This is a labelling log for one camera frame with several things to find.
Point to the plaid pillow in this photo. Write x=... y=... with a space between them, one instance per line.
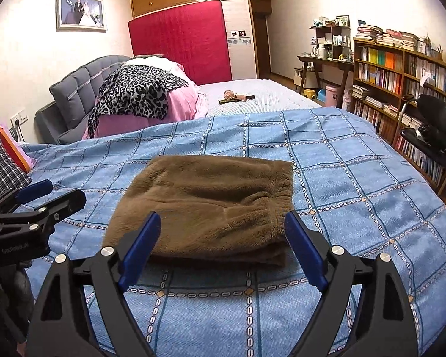
x=0 y=167

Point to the grey padded headboard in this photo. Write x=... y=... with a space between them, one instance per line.
x=74 y=85

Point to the leopard print cloth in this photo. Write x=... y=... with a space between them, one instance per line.
x=133 y=93

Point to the small pink fan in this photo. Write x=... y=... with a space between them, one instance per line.
x=229 y=95

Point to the yellow stool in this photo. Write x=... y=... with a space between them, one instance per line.
x=309 y=92

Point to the white bed sheet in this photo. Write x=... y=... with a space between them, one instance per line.
x=275 y=96

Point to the red mattress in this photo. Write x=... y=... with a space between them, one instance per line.
x=178 y=41

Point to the pink quilt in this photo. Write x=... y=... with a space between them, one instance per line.
x=182 y=108

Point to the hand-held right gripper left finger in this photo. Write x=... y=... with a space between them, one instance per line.
x=141 y=253

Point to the black chair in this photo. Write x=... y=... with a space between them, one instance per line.
x=438 y=119

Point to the pink plastic bin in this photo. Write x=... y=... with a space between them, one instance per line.
x=333 y=96

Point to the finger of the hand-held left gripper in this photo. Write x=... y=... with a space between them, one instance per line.
x=33 y=189
x=65 y=202

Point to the brown fleece pants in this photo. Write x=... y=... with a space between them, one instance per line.
x=208 y=200

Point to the orange cloth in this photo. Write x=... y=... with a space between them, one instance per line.
x=13 y=147

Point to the wooden desk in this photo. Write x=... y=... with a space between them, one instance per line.
x=319 y=59

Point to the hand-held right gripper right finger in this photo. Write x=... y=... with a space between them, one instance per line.
x=304 y=249

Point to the framed wall photo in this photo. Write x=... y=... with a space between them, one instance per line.
x=81 y=7

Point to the blue checked bedspread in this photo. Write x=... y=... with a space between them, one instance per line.
x=356 y=193

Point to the wooden bookshelf with books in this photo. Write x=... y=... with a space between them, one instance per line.
x=379 y=67

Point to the white wall socket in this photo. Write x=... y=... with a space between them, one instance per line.
x=18 y=117

